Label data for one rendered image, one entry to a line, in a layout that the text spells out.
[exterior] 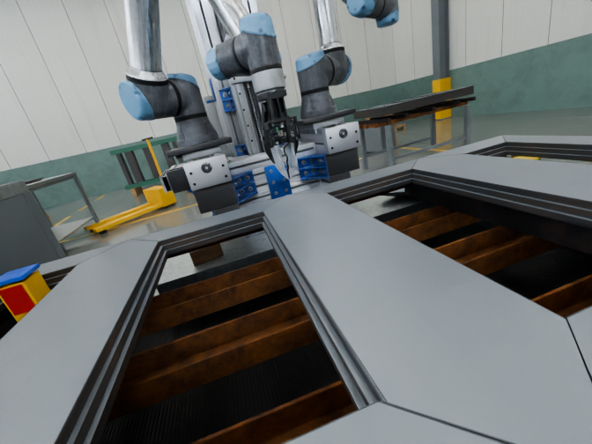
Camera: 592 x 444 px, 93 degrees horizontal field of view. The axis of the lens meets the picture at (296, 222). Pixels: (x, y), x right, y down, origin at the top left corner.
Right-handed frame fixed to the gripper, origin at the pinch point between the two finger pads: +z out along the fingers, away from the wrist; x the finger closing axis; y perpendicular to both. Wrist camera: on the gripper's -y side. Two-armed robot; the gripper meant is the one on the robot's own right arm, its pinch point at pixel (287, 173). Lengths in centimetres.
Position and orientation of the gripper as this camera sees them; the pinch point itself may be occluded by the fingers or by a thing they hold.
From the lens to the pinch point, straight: 76.8
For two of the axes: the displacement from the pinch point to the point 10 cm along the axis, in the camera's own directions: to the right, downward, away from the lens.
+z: 2.1, 9.1, 3.5
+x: 9.4, -2.8, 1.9
